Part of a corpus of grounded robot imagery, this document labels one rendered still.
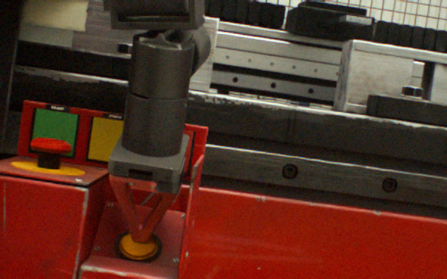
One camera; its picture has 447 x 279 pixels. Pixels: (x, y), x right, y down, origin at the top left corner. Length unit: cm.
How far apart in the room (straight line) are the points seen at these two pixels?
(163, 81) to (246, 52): 63
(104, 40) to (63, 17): 6
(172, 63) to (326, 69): 67
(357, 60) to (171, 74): 44
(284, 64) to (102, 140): 53
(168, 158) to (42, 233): 13
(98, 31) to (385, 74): 37
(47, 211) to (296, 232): 36
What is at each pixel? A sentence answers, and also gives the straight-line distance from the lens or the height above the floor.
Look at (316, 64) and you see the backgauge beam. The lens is 150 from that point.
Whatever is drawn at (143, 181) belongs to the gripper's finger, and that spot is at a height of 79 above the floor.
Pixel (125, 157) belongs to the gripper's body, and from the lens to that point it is 87.
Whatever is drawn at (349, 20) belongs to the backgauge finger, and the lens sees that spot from 130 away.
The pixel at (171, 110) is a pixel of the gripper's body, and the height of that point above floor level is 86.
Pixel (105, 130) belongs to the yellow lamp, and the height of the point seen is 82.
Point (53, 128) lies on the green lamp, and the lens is 103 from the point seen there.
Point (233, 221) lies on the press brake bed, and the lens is 111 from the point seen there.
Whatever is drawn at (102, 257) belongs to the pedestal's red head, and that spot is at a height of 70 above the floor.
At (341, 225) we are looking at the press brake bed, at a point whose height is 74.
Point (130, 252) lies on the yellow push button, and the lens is 93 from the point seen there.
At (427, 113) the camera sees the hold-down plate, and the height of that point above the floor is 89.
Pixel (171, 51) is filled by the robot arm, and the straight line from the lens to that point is 85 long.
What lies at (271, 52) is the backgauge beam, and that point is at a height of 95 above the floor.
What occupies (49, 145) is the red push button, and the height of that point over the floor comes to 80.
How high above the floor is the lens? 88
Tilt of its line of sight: 3 degrees down
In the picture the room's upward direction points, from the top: 8 degrees clockwise
